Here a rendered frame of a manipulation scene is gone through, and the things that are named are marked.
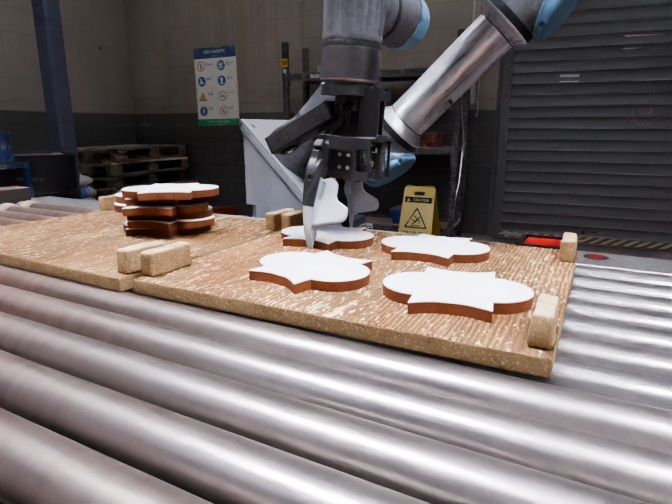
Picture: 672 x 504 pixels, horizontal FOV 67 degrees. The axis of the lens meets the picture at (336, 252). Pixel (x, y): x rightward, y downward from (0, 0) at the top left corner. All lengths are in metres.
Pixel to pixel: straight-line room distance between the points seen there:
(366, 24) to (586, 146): 4.68
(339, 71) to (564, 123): 4.67
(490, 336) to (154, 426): 0.24
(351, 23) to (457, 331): 0.39
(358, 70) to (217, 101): 5.91
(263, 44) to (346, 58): 5.59
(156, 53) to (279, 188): 6.05
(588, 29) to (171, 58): 4.63
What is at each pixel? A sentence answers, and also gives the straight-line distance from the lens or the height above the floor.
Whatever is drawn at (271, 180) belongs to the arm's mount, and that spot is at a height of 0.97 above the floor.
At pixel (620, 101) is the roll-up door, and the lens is 5.28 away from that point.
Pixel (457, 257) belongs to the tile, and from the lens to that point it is 0.61.
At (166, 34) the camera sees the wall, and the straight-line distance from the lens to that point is 7.05.
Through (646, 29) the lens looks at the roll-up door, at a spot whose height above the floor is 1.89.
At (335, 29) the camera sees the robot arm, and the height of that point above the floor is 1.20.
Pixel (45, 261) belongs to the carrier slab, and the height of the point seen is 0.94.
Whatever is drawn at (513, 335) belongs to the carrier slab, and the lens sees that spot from 0.41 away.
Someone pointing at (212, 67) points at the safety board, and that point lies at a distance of 6.58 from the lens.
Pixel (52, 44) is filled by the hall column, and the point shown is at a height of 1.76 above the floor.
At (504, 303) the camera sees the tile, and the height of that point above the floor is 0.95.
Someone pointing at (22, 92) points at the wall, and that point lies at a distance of 6.40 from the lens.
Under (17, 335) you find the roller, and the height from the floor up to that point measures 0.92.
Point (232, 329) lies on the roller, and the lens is 0.47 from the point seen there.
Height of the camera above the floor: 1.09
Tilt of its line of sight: 14 degrees down
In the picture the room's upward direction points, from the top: straight up
